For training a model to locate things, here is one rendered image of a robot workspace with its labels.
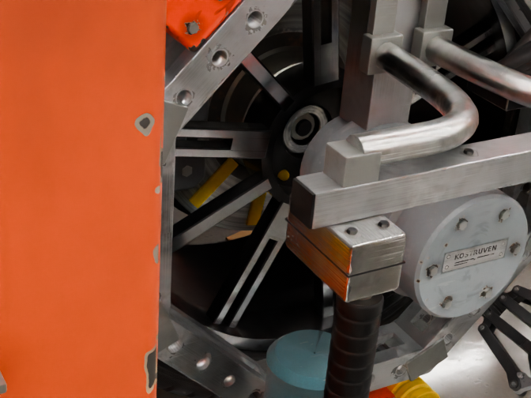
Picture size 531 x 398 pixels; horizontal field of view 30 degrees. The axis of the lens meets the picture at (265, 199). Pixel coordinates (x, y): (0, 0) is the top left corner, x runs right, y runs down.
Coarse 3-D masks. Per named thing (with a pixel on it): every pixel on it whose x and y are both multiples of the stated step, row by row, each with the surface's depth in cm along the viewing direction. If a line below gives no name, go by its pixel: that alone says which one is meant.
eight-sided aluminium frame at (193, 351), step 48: (288, 0) 84; (528, 0) 98; (240, 48) 84; (192, 96) 84; (528, 192) 118; (528, 240) 115; (192, 336) 96; (384, 336) 117; (432, 336) 115; (240, 384) 103; (384, 384) 114
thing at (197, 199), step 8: (232, 160) 115; (224, 168) 115; (232, 168) 116; (216, 176) 115; (224, 176) 116; (208, 184) 115; (216, 184) 115; (200, 192) 115; (208, 192) 115; (192, 200) 115; (200, 200) 115; (256, 200) 120; (264, 200) 120; (256, 208) 120; (248, 216) 120; (256, 216) 121; (248, 224) 121
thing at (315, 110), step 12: (312, 108) 111; (288, 120) 110; (300, 120) 111; (312, 120) 112; (324, 120) 112; (288, 132) 110; (300, 132) 112; (312, 132) 113; (288, 144) 111; (300, 144) 112
